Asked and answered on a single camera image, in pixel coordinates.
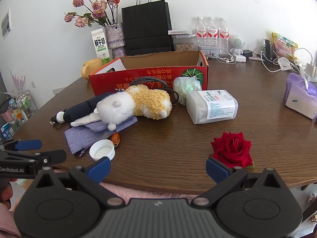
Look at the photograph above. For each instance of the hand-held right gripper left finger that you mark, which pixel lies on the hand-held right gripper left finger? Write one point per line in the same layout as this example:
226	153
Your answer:
100	166

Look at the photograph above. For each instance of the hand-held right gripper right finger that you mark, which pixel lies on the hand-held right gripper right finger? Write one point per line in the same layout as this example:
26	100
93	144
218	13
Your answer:
216	169

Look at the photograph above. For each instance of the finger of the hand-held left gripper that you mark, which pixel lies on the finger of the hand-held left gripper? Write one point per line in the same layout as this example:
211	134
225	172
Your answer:
28	145
50	157

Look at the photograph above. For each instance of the white ridged lid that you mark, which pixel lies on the white ridged lid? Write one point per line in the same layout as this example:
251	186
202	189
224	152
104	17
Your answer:
101	151

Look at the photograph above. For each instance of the red rose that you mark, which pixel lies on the red rose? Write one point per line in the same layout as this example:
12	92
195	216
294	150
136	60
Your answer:
232	148

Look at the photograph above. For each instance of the white round disc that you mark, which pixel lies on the white round disc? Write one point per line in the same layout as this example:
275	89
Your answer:
60	117

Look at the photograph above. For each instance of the navy blue pouch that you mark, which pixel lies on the navy blue pouch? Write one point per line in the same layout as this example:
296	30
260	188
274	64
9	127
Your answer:
81	107

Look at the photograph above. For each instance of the white plastic container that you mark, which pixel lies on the white plastic container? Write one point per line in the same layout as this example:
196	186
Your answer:
210	109

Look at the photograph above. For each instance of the yellow and white plush toy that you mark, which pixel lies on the yellow and white plush toy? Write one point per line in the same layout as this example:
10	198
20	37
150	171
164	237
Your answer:
148	101

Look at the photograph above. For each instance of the red cardboard box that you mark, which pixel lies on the red cardboard box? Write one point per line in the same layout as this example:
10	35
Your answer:
148	74

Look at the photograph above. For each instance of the person's left hand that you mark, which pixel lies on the person's left hand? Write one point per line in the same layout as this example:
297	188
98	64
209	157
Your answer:
6	194

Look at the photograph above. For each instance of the small orange trinket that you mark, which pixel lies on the small orange trinket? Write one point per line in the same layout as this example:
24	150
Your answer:
116	140

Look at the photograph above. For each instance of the storage rack with items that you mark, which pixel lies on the storage rack with items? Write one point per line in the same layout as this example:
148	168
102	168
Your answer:
21	109

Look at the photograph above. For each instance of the person's pink clothing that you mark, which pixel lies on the person's pink clothing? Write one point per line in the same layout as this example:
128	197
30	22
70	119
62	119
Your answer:
153	193

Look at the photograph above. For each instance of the purple dried plant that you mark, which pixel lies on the purple dried plant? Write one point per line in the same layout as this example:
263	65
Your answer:
17	80

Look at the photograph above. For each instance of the crumpled white-green plastic bag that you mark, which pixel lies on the crumpled white-green plastic bag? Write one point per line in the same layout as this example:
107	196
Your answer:
184	86

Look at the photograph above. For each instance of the yellow mug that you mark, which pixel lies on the yellow mug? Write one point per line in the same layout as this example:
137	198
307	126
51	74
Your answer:
91	67

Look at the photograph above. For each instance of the purple tissue pack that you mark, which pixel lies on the purple tissue pack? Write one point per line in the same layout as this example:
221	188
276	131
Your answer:
299	99

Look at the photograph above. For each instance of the black power adapter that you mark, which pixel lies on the black power adapter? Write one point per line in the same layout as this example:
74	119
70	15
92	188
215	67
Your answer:
247	53

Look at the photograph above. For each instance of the white milk carton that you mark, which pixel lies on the white milk carton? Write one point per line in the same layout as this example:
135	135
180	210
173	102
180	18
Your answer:
100	44

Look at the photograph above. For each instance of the white face mask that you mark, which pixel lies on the white face mask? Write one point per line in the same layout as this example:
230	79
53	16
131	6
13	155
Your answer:
284	64

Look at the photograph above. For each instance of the clear container of seeds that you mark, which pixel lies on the clear container of seeds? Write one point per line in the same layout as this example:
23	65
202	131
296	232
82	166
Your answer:
184	46

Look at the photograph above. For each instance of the mottled purple vase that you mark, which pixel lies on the mottled purple vase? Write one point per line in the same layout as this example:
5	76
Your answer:
114	38

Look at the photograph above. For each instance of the white round robot speaker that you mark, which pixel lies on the white round robot speaker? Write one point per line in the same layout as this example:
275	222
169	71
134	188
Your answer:
236	42

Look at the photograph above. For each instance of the black upright device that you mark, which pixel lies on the black upright device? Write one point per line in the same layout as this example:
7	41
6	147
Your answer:
268	48

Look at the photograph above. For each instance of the clear water bottle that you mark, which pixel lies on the clear water bottle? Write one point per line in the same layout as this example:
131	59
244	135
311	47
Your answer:
223	36
201	34
212	34

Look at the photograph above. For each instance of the yellow snack bag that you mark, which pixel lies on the yellow snack bag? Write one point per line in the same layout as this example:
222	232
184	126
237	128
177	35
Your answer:
282	44

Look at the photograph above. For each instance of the flat white box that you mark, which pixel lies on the flat white box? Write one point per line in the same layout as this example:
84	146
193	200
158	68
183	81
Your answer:
179	32

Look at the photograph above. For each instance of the black paper bag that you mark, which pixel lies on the black paper bag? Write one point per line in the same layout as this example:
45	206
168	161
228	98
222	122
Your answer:
146	24

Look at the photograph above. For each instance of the dried pink flowers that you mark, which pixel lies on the dried pink flowers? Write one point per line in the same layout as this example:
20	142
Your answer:
99	6

